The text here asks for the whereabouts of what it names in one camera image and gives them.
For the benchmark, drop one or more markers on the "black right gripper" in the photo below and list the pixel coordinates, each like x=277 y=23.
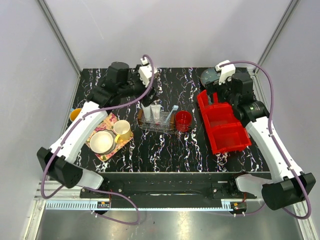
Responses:
x=214 y=87

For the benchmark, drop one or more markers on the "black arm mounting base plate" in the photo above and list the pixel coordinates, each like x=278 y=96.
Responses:
x=203 y=184

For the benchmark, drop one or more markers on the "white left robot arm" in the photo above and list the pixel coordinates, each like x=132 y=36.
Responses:
x=119 y=88

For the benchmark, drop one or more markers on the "clear holder with wooden ends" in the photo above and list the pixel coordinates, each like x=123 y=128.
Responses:
x=160 y=127

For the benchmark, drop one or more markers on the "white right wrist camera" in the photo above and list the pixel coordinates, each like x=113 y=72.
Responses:
x=226 y=70

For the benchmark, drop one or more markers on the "grey round plate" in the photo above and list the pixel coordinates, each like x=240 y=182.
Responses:
x=209 y=75

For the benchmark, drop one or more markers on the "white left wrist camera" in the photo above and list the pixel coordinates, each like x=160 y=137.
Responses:
x=145 y=71

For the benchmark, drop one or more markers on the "red plastic compartment bin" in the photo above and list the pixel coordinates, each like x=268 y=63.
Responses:
x=224 y=131

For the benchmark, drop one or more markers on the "blue and white toothbrush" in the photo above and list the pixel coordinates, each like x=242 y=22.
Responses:
x=174 y=108

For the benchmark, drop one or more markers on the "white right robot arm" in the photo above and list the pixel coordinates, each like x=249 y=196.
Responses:
x=288 y=184

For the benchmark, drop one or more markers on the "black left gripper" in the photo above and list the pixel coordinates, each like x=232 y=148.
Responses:
x=151 y=96

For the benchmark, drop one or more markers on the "floral serving tray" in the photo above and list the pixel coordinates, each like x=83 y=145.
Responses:
x=107 y=124

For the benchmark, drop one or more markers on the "red translucent cup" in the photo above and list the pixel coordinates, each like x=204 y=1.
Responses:
x=183 y=120

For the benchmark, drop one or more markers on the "blue and yellow mug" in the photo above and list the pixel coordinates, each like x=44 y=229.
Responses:
x=74 y=113

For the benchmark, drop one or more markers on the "white scalloped bowl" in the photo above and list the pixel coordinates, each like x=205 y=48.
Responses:
x=102 y=142

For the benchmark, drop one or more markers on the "white toothpaste tube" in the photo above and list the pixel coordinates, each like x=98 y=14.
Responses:
x=146 y=112
x=156 y=109

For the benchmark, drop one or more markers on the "cream and yellow mug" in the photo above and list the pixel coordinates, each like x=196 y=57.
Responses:
x=122 y=129

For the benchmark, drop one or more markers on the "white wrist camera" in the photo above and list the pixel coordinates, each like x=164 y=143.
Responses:
x=226 y=70
x=145 y=71

